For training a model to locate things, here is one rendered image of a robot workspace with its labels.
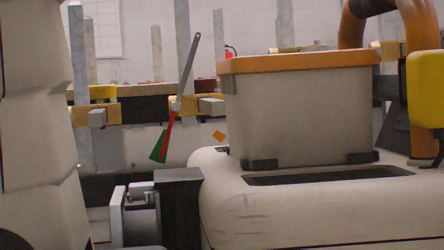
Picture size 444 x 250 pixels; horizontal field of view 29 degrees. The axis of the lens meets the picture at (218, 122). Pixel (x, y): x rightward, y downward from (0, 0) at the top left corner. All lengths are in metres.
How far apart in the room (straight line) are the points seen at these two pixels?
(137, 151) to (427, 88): 1.35
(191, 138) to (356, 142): 1.21
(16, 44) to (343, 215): 0.38
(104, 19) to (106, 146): 6.97
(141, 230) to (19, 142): 0.16
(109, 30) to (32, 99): 8.36
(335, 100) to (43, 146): 0.29
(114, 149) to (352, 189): 1.60
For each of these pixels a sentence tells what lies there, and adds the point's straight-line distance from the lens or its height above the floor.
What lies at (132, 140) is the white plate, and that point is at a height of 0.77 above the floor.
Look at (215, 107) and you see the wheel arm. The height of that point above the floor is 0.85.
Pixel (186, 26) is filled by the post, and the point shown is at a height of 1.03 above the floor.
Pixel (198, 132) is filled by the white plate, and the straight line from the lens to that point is 2.07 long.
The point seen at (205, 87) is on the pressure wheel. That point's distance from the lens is 2.11.
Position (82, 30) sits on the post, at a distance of 2.07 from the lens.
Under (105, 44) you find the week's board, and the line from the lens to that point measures 9.21.
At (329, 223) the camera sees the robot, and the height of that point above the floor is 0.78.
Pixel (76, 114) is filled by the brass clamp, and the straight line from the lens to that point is 2.06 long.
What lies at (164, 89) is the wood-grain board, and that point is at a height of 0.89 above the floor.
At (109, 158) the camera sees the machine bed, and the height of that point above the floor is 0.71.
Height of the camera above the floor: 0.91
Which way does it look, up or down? 3 degrees down
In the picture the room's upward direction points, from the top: 4 degrees counter-clockwise
